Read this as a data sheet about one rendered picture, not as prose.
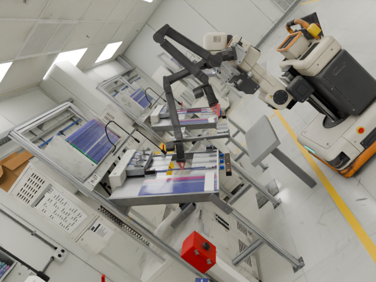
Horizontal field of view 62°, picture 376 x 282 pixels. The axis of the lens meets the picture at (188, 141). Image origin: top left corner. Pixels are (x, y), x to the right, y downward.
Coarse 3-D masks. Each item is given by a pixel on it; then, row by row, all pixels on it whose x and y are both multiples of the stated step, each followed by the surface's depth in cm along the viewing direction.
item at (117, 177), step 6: (132, 150) 258; (126, 156) 247; (132, 156) 247; (120, 162) 236; (126, 162) 235; (114, 168) 227; (120, 168) 225; (114, 174) 217; (120, 174) 216; (114, 180) 216; (120, 180) 215; (114, 186) 217
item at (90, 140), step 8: (96, 120) 251; (80, 128) 232; (88, 128) 234; (96, 128) 242; (104, 128) 251; (72, 136) 212; (80, 136) 219; (88, 136) 227; (96, 136) 234; (104, 136) 242; (112, 136) 251; (72, 144) 206; (80, 144) 212; (88, 144) 219; (96, 144) 225; (104, 144) 233; (88, 152) 211; (96, 152) 218; (104, 152) 225; (96, 160) 211
